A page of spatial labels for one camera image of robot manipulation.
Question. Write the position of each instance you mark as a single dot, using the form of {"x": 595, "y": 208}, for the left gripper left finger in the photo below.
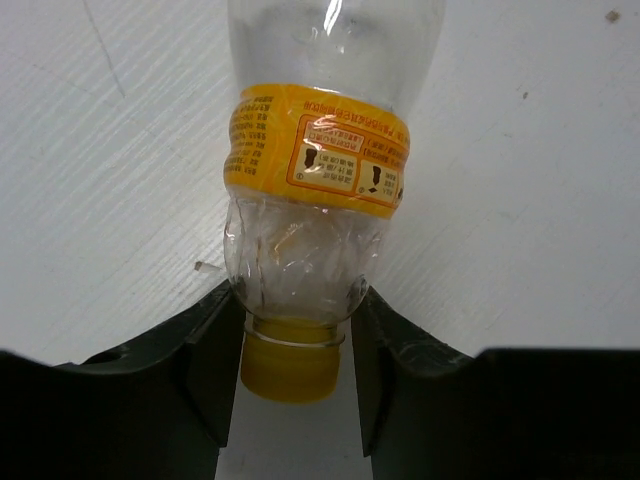
{"x": 157, "y": 406}

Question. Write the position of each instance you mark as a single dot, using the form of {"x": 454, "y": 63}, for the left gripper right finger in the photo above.
{"x": 428, "y": 411}

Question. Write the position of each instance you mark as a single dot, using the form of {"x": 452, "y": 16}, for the yellow cap clear bottle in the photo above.
{"x": 318, "y": 148}

